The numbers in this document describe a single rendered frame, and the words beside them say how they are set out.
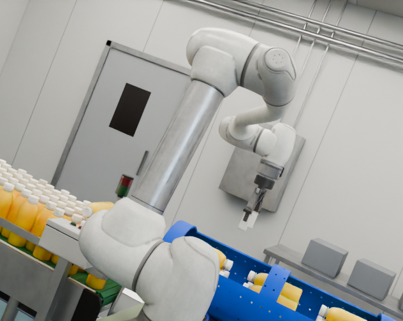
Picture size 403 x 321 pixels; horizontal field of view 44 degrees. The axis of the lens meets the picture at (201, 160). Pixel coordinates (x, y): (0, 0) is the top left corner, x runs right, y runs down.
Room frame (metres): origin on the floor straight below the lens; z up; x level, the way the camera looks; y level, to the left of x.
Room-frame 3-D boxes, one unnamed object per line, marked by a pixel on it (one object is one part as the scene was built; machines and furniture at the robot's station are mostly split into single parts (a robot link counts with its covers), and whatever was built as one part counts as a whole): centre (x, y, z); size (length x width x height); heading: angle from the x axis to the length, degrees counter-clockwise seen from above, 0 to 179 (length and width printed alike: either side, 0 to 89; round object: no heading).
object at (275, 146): (1.92, -0.24, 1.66); 0.13 x 0.11 x 0.16; 74
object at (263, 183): (1.92, -0.25, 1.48); 0.08 x 0.07 x 0.09; 164
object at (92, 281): (1.87, 0.19, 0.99); 0.07 x 0.07 x 0.19
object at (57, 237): (1.77, 0.31, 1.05); 0.20 x 0.10 x 0.10; 74
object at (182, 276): (1.30, -0.07, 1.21); 0.18 x 0.16 x 0.22; 73
